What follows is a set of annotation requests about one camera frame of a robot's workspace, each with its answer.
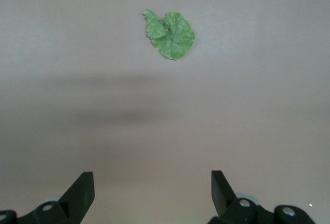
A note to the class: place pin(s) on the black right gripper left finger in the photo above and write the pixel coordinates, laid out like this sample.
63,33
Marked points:
77,198

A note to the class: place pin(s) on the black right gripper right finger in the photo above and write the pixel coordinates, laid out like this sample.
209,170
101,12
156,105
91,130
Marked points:
221,195

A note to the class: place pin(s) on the green lettuce leaf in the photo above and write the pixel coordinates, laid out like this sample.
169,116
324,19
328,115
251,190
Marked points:
172,38

